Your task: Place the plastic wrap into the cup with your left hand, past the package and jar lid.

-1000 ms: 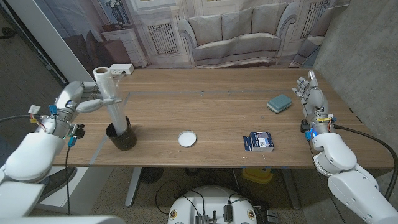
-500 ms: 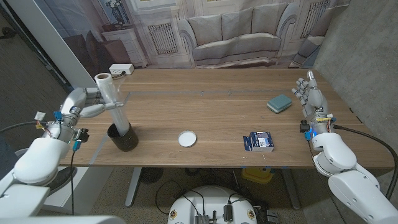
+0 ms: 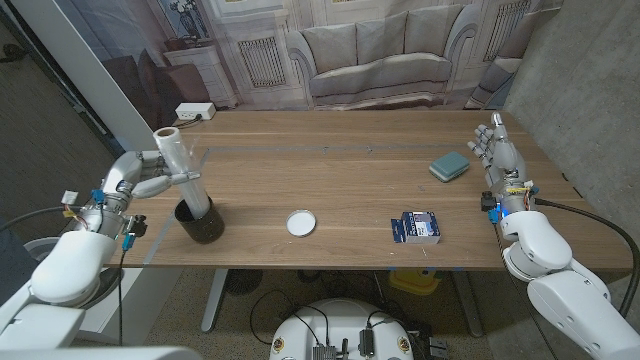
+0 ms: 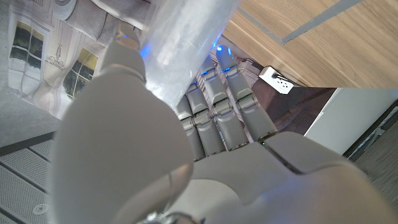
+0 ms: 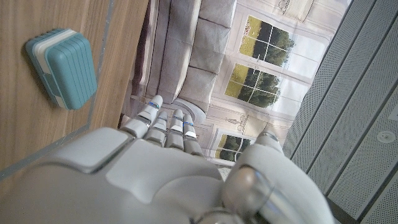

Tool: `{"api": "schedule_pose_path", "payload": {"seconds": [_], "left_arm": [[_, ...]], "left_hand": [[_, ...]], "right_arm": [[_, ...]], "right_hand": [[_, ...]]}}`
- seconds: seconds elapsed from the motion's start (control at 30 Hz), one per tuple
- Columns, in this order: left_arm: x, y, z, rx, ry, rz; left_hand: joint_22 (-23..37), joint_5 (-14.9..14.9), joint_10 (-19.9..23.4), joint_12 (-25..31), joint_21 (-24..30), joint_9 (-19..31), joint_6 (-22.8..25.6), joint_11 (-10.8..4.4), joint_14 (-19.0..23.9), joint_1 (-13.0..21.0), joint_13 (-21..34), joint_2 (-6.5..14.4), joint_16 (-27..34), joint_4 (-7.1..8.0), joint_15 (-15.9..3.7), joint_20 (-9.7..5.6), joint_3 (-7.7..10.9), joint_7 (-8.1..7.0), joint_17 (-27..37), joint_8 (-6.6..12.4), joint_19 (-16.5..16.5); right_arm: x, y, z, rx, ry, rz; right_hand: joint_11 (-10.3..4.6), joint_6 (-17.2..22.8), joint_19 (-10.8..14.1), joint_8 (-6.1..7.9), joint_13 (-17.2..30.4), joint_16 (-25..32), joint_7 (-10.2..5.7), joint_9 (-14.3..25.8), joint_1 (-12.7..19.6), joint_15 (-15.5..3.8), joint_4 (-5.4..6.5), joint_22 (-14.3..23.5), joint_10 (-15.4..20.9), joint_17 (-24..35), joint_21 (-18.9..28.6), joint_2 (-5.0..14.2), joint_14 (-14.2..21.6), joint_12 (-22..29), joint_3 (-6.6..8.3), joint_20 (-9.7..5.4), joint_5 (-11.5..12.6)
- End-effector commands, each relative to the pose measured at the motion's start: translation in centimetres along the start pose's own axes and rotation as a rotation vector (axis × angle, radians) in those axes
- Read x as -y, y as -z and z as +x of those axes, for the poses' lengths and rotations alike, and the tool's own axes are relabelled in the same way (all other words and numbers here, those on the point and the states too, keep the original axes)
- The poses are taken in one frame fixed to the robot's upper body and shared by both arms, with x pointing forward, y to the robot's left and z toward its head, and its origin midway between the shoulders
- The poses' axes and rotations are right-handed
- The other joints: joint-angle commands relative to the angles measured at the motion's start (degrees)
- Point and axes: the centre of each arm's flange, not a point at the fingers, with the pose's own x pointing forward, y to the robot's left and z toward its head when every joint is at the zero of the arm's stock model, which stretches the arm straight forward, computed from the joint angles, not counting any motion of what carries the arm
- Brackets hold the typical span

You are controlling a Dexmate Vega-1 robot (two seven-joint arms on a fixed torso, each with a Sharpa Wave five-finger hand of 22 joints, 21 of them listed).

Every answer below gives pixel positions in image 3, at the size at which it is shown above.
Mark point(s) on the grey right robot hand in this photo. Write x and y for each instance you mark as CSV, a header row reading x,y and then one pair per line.
x,y
505,165

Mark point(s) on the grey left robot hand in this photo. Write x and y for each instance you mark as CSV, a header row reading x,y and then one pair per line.
x,y
135,170

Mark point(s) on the clear plastic wrap roll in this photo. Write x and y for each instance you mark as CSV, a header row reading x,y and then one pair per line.
x,y
192,195

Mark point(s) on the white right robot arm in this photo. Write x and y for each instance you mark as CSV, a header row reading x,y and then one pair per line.
x,y
565,300

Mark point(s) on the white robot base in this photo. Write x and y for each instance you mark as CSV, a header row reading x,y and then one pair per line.
x,y
340,320

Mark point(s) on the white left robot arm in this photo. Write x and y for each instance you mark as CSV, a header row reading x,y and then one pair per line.
x,y
70,270

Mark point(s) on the black cup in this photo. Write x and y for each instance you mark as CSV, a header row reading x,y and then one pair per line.
x,y
205,230

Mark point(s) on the blue and white package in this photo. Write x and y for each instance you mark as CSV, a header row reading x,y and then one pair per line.
x,y
417,227

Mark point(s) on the white jar lid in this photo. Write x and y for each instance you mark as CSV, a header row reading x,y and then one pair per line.
x,y
301,223

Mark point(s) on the teal sponge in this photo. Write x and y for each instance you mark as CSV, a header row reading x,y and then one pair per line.
x,y
449,166

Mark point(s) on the white power strip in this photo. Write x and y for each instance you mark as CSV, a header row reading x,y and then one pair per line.
x,y
195,110

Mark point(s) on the white pillar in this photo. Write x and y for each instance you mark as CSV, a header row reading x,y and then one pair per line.
x,y
85,75

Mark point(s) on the grey table leg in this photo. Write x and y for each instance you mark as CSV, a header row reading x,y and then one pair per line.
x,y
467,305

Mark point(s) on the yellow object under table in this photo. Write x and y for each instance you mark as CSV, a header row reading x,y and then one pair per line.
x,y
414,282

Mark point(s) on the person leg in jeans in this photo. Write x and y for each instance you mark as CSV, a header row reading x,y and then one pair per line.
x,y
12,260

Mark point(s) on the white table leg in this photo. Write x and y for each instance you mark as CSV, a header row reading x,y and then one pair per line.
x,y
214,300

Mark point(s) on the black round floor fan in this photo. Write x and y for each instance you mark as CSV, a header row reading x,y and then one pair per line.
x,y
244,281

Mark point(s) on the printed living room backdrop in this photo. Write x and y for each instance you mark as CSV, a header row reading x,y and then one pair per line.
x,y
380,50

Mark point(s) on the white robot torso edge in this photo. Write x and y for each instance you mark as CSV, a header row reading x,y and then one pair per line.
x,y
100,354

